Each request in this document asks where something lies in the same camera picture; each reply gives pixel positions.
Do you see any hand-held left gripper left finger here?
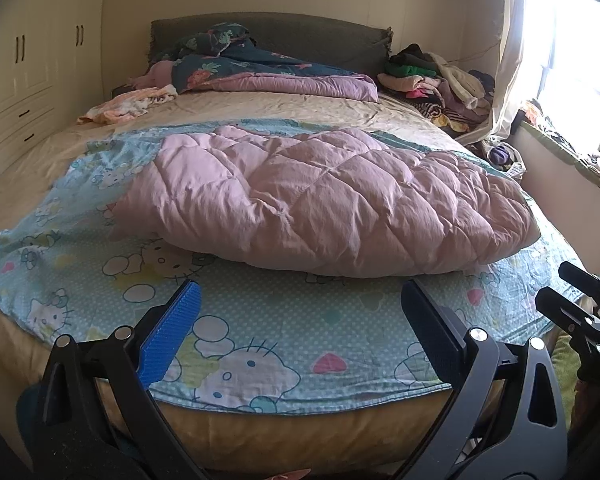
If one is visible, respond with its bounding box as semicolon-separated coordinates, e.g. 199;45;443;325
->
32;280;203;480

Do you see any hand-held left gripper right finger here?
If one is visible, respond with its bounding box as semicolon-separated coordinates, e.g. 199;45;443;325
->
400;277;568;480

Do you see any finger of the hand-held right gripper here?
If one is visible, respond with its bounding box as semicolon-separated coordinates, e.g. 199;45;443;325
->
558;260;600;321
535;286;600;350

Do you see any pink quilted jacket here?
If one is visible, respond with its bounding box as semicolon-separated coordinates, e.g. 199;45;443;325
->
111;125;541;278

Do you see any bag of clothes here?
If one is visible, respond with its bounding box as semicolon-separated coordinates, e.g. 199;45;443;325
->
472;137;528;181

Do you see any pile of clothes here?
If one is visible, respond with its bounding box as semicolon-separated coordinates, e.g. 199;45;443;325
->
377;44;498;133

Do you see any green fleece blanket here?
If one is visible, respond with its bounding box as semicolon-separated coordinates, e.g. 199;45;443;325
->
550;335;588;431

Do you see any blue cartoon printed sheet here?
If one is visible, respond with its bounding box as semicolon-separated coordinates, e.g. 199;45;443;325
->
0;117;586;413

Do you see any green window ledge cover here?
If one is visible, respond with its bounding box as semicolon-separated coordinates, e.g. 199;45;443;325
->
517;120;600;191

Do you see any window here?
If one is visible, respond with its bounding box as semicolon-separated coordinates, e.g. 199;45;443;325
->
522;0;600;161

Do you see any peach patterned cloth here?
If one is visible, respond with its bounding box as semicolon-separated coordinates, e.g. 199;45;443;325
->
76;85;178;126

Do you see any cream curtain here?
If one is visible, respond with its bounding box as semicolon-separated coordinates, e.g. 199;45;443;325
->
485;0;536;141

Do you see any bed with beige sheet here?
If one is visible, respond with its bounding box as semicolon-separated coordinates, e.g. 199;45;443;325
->
0;85;600;466

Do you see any pink pillow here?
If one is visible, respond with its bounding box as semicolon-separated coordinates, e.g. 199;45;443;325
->
130;60;176;92

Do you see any dark floral quilt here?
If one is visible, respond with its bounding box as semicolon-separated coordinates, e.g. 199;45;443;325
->
150;22;381;103

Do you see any cream wardrobe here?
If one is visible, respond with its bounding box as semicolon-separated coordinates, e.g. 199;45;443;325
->
0;0;113;181

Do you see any grey fabric headboard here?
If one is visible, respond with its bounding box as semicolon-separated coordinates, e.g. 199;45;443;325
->
149;12;395;68

